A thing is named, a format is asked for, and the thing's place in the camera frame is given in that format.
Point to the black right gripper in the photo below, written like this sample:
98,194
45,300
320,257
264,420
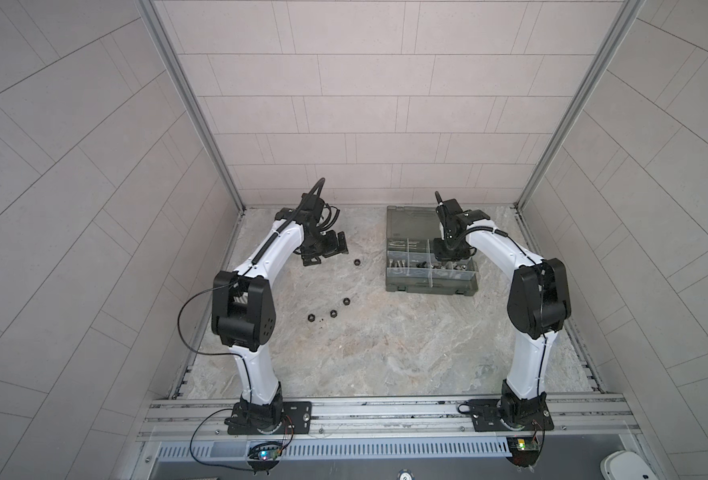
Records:
440,255

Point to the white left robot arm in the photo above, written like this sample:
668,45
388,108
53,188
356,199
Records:
244,315

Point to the green plastic organizer box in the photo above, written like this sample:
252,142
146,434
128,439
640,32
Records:
411,264

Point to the white round device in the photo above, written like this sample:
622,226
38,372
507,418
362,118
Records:
626,465

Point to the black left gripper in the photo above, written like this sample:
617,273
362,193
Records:
330,247

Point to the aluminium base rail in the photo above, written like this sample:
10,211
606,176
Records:
387,417

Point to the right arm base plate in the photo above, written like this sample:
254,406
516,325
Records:
492,414

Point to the circuit board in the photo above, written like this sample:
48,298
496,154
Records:
525,451
265,452

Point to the left circuit board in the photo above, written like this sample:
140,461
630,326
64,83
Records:
265,452

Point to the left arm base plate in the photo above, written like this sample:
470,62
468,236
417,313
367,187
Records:
294,416

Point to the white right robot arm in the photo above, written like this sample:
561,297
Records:
538,303

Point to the right circuit board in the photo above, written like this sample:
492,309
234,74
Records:
525,451

